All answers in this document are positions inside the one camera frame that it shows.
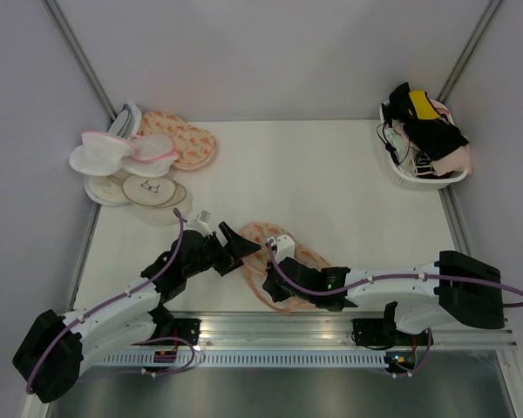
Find purple cable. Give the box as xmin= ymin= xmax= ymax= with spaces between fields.
xmin=268 ymin=241 xmax=523 ymax=380
xmin=25 ymin=208 xmax=200 ymax=395

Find beige bag with bra print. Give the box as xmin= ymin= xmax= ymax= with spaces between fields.
xmin=121 ymin=175 xmax=189 ymax=209

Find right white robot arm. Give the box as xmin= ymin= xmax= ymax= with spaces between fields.
xmin=262 ymin=251 xmax=505 ymax=344

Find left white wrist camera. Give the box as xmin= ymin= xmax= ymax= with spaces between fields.
xmin=186 ymin=210 xmax=213 ymax=237

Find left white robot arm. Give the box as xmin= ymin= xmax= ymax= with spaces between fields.
xmin=12 ymin=222 xmax=261 ymax=403

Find cream round mesh bag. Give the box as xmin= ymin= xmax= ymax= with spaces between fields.
xmin=84 ymin=176 xmax=129 ymax=206

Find pink bra in basket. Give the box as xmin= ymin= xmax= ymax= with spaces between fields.
xmin=424 ymin=145 xmax=472 ymax=176

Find peach floral mesh laundry bag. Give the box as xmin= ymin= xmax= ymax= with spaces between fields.
xmin=239 ymin=221 xmax=329 ymax=314

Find black bra in basket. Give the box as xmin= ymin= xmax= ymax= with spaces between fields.
xmin=383 ymin=82 xmax=468 ymax=160

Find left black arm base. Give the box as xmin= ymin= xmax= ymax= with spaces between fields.
xmin=169 ymin=318 xmax=201 ymax=346

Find white blue-trimmed mesh bag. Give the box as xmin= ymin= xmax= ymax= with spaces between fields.
xmin=107 ymin=102 xmax=142 ymax=139

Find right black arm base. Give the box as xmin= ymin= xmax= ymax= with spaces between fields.
xmin=350 ymin=319 xmax=394 ymax=350

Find white pink-trimmed mesh bag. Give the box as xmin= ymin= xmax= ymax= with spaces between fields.
xmin=69 ymin=131 xmax=137 ymax=177

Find white slotted cable duct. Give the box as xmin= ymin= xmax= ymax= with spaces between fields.
xmin=99 ymin=349 xmax=411 ymax=368

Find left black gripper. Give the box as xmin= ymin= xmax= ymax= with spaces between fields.
xmin=184 ymin=222 xmax=261 ymax=279

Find white plastic laundry basket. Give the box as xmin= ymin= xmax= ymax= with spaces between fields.
xmin=378 ymin=98 xmax=470 ymax=190

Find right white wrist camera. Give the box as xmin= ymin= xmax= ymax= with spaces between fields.
xmin=267 ymin=234 xmax=295 ymax=263

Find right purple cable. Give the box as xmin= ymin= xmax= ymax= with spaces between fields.
xmin=268 ymin=241 xmax=523 ymax=380

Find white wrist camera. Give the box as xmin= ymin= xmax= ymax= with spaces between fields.
xmin=267 ymin=234 xmax=295 ymax=263
xmin=186 ymin=210 xmax=213 ymax=237

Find yellow garment in basket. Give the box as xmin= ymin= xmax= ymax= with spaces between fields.
xmin=409 ymin=91 xmax=440 ymax=121

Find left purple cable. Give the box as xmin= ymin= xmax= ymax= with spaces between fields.
xmin=25 ymin=208 xmax=200 ymax=395

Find aluminium mounting rail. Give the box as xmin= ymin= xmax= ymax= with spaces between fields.
xmin=173 ymin=310 xmax=517 ymax=351

